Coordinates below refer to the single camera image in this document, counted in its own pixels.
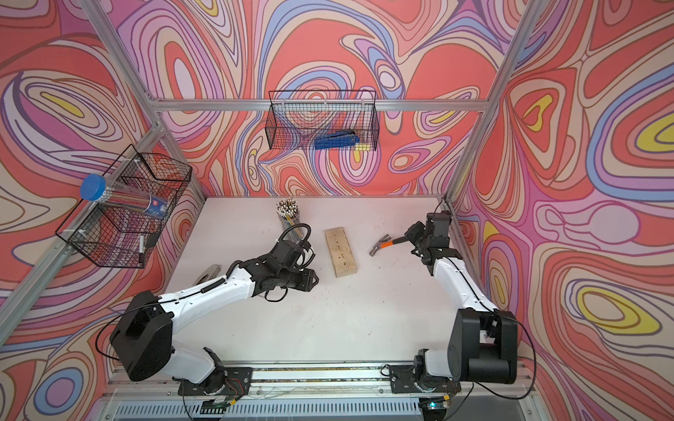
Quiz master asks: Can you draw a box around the claw hammer orange black handle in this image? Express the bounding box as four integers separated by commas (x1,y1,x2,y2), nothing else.
369,234,408,257

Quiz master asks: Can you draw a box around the grey stapler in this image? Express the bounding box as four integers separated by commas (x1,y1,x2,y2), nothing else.
195,264,221,285

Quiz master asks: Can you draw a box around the black wire basket back wall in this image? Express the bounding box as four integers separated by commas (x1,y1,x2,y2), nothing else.
265,89,380,152

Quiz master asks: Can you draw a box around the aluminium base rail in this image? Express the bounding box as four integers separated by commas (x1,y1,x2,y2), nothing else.
94,361,549,420

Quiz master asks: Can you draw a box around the black wire basket wall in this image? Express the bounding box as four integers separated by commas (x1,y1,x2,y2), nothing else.
55,146,192,268
265,89,380,152

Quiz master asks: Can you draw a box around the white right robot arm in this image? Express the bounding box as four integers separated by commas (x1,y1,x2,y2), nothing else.
405,210,520,384

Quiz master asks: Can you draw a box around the blue tool in basket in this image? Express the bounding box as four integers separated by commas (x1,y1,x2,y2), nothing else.
313,130,360,150

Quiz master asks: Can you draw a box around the wooden block with nails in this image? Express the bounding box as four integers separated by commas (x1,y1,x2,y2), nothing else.
325,227,357,278

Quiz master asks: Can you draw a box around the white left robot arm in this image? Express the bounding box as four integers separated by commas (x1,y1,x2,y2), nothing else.
110,240,319,393

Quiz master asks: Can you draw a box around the cup of coloured pencils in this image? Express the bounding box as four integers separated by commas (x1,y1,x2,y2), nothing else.
276,198,301,242

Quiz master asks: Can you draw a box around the clear tube with blue cap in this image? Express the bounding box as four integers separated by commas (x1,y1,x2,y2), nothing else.
80,175,169,219

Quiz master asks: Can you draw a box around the black wire basket left wall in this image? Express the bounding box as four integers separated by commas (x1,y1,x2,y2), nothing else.
55,146,192,268

